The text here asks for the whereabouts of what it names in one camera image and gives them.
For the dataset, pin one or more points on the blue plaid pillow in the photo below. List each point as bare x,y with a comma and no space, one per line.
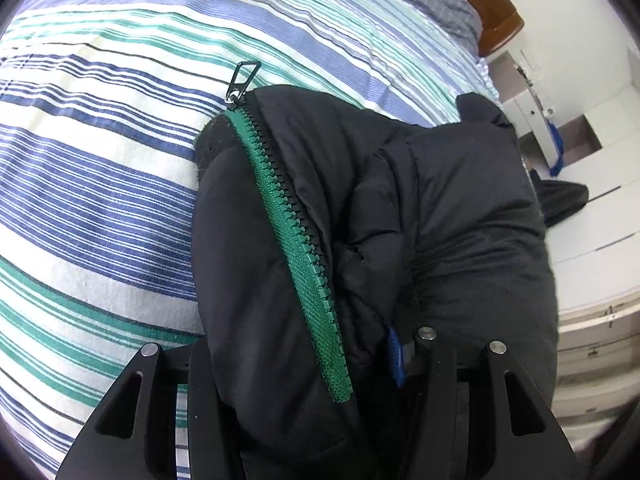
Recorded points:
440,15

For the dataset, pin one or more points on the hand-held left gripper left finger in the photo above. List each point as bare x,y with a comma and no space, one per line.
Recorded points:
200,385

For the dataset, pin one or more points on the blue cloth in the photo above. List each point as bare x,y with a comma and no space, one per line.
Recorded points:
556,147

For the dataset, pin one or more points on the white wardrobe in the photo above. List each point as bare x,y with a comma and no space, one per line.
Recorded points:
590,270

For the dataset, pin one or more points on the striped bed sheet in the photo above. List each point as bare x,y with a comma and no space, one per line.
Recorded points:
100,160

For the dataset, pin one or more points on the dark garment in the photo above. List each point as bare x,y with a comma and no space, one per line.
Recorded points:
562,200

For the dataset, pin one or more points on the wooden headboard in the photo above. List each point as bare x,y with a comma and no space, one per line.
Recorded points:
492,10

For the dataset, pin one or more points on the white desk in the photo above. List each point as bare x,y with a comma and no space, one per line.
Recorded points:
520,110

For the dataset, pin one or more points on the black jacket with green zipper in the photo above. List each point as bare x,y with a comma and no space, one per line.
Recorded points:
450,210

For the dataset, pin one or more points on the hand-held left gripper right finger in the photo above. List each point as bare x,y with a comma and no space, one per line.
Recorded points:
397,357

